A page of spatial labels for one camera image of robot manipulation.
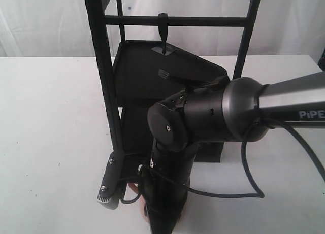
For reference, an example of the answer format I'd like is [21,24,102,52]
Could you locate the terracotta pink mug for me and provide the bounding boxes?
[127,183,187,222]

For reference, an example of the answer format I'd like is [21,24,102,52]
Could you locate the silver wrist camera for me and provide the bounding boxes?
[97,150,126,210]

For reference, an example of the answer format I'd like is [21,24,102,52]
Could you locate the white backdrop curtain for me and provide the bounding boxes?
[1,0,324,60]

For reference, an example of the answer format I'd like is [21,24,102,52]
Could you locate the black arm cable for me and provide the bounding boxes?
[119,119,325,204]

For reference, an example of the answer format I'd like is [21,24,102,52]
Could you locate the black tiered metal rack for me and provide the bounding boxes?
[85,0,261,156]

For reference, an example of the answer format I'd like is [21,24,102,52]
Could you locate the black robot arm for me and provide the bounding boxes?
[138,70,324,233]

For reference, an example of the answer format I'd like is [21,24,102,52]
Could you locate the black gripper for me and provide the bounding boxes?
[137,165,190,234]

